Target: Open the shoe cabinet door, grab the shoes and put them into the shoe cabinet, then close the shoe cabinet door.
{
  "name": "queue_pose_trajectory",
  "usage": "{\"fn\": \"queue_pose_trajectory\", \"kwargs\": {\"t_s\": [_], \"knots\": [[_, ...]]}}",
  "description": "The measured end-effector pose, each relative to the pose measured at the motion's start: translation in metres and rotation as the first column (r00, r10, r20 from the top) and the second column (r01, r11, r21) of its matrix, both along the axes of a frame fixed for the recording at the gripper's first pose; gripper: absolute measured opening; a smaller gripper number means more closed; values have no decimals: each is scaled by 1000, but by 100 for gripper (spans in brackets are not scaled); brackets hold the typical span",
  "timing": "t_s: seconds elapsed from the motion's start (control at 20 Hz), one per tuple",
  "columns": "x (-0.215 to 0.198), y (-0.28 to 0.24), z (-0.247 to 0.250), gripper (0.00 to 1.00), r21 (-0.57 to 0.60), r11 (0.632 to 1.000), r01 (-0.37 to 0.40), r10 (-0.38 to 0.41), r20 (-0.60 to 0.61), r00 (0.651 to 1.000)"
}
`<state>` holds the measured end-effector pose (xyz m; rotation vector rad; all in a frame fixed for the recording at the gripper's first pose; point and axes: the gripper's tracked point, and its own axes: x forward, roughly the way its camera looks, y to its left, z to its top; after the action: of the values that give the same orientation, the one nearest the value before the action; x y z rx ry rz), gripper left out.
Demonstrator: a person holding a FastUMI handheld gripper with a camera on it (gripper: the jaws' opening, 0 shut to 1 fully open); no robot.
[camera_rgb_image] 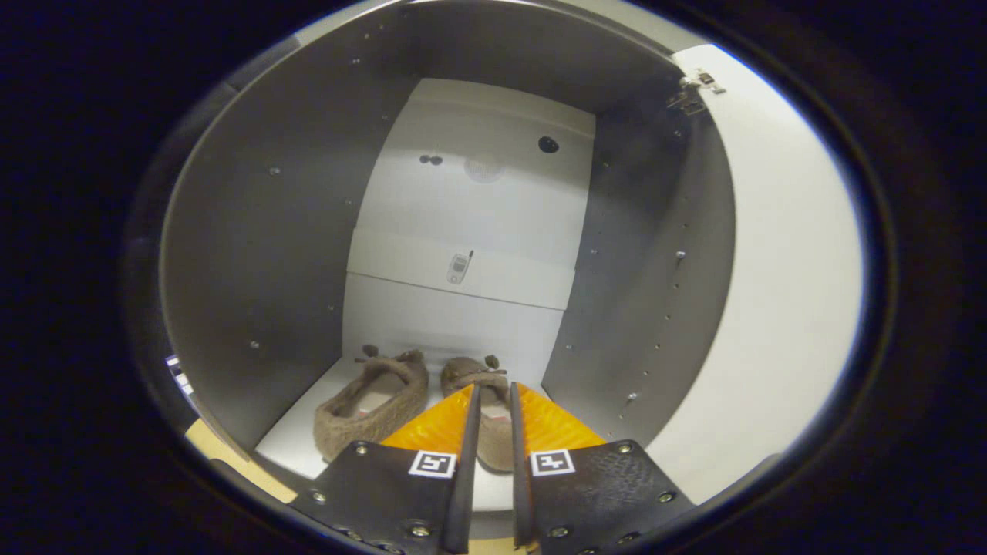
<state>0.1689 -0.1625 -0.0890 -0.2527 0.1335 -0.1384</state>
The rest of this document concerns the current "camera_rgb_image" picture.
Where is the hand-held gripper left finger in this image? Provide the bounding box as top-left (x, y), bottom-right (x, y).
top-left (293, 385), bottom-right (482, 555)

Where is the white shoe cabinet door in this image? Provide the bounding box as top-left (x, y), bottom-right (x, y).
top-left (644, 44), bottom-right (864, 506)

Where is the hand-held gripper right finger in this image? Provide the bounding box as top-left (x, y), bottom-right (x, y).
top-left (509, 383), bottom-right (696, 555)

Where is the brown fuzzy shoe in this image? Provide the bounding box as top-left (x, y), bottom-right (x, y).
top-left (441, 355), bottom-right (533, 473)
top-left (312, 345), bottom-right (430, 463)

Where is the grey shoe cabinet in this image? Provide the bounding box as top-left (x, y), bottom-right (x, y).
top-left (158, 0), bottom-right (737, 537)

